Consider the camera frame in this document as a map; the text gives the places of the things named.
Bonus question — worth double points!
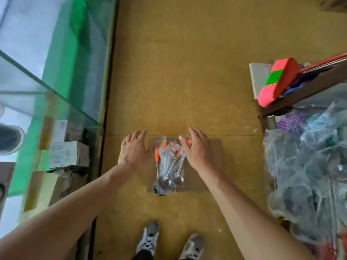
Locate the person's right hand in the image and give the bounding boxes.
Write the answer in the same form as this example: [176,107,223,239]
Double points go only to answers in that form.
[179,126,215,174]

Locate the white printed carton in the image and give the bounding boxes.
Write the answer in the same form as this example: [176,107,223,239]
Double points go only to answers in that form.
[51,119,83,143]
[49,140,90,170]

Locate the brown cardboard sheet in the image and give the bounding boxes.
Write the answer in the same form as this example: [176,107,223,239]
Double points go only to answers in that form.
[145,137,224,194]

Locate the person's left hand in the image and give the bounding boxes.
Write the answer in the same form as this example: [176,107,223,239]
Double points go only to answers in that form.
[117,130,155,172]

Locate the black trousers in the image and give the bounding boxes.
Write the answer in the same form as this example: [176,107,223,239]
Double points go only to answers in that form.
[132,249,155,260]

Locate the white flat board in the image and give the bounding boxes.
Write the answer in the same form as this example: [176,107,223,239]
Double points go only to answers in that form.
[249,62,272,100]

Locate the red plastic rod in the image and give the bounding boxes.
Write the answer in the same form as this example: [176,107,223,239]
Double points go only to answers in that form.
[298,51,347,74]

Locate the person's right forearm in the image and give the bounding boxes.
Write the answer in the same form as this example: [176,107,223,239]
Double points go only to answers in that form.
[198,165,318,260]

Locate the pile of packaged utensils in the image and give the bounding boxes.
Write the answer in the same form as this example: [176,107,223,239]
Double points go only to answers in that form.
[153,135,192,197]

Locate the pink green broom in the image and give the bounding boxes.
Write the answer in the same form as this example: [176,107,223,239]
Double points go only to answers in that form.
[256,58,301,108]
[257,62,347,133]

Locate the pile of plastic wrapped utensils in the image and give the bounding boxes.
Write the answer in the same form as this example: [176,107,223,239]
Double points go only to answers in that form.
[263,100,347,252]

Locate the person's left forearm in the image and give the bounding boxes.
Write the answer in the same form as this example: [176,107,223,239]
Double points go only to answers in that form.
[0,162,136,260]

